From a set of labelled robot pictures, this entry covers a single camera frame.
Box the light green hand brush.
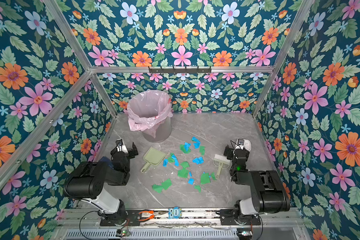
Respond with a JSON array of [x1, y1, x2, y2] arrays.
[[213, 154, 231, 179]]

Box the light green dustpan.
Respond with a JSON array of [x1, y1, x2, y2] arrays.
[[140, 147, 167, 173]]

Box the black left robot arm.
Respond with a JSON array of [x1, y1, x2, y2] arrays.
[[64, 139, 139, 226]]

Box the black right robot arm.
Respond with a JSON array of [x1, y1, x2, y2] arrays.
[[214, 139, 291, 226]]

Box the green scrap strip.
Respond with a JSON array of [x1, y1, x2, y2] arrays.
[[199, 146, 206, 156]]

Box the blue crumpled paper scrap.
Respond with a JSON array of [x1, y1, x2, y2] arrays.
[[193, 157, 204, 165]]

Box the green paper scrap right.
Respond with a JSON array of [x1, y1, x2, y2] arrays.
[[200, 173, 216, 185]]

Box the blue paper scrap top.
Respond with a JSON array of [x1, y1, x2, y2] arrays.
[[192, 137, 201, 149]]

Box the metal mesh trash bin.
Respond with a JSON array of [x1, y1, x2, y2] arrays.
[[142, 117, 172, 143]]

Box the pink plastic bin liner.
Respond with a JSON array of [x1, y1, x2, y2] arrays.
[[127, 90, 173, 133]]

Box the green blue scrap upper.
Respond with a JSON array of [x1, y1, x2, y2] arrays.
[[180, 143, 191, 154]]

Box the green paper scrap bottom left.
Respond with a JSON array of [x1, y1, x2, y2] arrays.
[[152, 179, 172, 193]]

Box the small blue paper scrap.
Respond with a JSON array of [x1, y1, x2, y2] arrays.
[[188, 178, 195, 185]]

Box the large green paper scrap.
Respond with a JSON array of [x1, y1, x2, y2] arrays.
[[178, 162, 190, 178]]

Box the blue owl figurine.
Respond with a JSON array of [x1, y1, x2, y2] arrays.
[[168, 207, 182, 219]]

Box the orange handled pliers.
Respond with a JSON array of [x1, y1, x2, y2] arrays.
[[138, 210, 169, 222]]

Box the black wall hook rail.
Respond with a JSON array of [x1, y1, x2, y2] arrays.
[[148, 67, 212, 74]]

